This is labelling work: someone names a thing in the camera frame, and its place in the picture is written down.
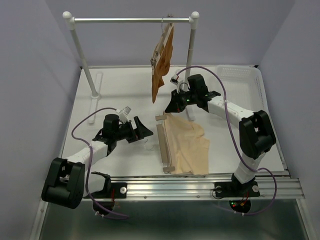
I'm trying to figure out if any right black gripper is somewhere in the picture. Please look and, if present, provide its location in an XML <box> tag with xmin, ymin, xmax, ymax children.
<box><xmin>164</xmin><ymin>88</ymin><xmax>197</xmax><ymax>113</ymax></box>

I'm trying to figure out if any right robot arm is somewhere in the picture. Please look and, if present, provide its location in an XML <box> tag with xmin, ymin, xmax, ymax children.
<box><xmin>165</xmin><ymin>74</ymin><xmax>276</xmax><ymax>198</ymax></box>

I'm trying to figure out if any white clothes rack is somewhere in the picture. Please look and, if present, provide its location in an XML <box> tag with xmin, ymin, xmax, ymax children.
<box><xmin>62</xmin><ymin>11</ymin><xmax>200</xmax><ymax>125</ymax></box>

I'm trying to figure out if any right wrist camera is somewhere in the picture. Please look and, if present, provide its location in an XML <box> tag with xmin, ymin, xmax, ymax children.
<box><xmin>170</xmin><ymin>72</ymin><xmax>184</xmax><ymax>93</ymax></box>

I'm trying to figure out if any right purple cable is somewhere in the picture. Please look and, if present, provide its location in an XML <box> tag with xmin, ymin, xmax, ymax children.
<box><xmin>176</xmin><ymin>65</ymin><xmax>277</xmax><ymax>218</ymax></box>

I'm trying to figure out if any brown underwear on hanger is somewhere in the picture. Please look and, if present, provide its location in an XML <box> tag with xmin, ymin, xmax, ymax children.
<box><xmin>150</xmin><ymin>23</ymin><xmax>175</xmax><ymax>104</ymax></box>

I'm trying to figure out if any beige underwear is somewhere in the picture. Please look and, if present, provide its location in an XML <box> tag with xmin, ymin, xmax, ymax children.
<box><xmin>164</xmin><ymin>113</ymin><xmax>210</xmax><ymax>175</ymax></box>

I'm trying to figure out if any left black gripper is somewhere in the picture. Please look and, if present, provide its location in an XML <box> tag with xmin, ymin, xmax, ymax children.
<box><xmin>113</xmin><ymin>116</ymin><xmax>153</xmax><ymax>143</ymax></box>

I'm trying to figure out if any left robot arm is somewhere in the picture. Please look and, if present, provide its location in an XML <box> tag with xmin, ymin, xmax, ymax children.
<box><xmin>41</xmin><ymin>114</ymin><xmax>154</xmax><ymax>209</ymax></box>

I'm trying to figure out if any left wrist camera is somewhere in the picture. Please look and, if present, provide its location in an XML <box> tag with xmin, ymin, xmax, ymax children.
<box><xmin>116</xmin><ymin>106</ymin><xmax>131</xmax><ymax>124</ymax></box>

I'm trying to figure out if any white plastic basket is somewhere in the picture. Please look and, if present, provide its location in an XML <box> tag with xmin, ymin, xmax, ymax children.
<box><xmin>216</xmin><ymin>65</ymin><xmax>269</xmax><ymax>113</ymax></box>

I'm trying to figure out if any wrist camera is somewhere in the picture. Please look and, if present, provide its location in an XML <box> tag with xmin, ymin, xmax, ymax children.
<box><xmin>170</xmin><ymin>72</ymin><xmax>184</xmax><ymax>93</ymax></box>
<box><xmin>116</xmin><ymin>106</ymin><xmax>131</xmax><ymax>124</ymax></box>

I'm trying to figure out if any purple cable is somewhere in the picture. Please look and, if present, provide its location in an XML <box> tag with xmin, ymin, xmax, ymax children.
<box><xmin>71</xmin><ymin>107</ymin><xmax>130</xmax><ymax>220</ymax></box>
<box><xmin>176</xmin><ymin>65</ymin><xmax>277</xmax><ymax>218</ymax></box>

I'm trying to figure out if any wooden clip hanger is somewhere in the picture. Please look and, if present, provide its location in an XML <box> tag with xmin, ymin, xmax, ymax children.
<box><xmin>155</xmin><ymin>112</ymin><xmax>176</xmax><ymax>174</ymax></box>

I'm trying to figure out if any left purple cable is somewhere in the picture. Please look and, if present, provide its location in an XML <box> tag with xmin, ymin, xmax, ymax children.
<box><xmin>71</xmin><ymin>107</ymin><xmax>130</xmax><ymax>220</ymax></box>

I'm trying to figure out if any aluminium mounting rail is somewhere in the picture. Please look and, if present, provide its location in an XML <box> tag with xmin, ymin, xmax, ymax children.
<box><xmin>76</xmin><ymin>172</ymin><xmax>305</xmax><ymax>202</ymax></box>

